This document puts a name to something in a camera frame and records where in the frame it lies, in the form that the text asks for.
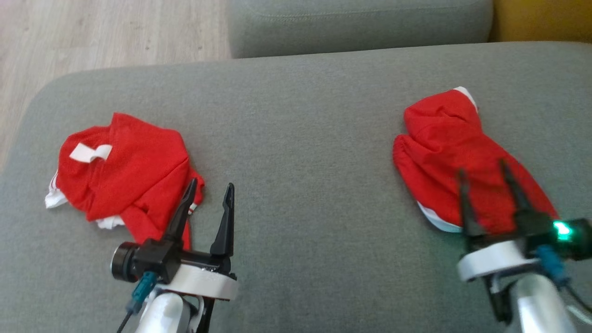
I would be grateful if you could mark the big yellow sofa backrest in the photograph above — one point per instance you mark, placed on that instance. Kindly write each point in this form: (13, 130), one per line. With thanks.
(541, 18)

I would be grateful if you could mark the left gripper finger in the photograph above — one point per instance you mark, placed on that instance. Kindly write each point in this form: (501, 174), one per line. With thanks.
(225, 226)
(181, 217)

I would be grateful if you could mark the red basketball jersey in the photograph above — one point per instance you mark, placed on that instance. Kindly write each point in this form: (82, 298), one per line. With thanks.
(134, 166)

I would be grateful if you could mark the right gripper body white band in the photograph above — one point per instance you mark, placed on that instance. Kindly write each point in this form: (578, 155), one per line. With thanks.
(495, 261)

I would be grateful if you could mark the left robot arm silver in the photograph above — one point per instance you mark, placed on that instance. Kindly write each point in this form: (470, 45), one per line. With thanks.
(164, 314)

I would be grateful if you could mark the red shorts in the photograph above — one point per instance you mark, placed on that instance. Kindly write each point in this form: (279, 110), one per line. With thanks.
(453, 148)

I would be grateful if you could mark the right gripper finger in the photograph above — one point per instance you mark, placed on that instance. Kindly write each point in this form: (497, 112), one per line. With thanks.
(468, 208)
(517, 196)

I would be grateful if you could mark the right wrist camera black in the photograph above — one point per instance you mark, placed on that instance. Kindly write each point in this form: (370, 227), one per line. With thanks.
(578, 240)

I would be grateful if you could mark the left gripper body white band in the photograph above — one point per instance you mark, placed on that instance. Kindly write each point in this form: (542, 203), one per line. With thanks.
(203, 282)

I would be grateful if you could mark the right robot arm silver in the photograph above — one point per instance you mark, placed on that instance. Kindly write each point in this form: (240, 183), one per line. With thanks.
(539, 305)

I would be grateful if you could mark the light grey sofa seat cushion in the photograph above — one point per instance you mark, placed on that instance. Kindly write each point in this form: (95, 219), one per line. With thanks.
(360, 27)

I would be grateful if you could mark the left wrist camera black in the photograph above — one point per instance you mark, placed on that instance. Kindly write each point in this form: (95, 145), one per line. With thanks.
(148, 259)

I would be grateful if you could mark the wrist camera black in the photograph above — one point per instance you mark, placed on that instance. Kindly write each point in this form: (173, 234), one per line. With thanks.
(148, 259)
(578, 240)

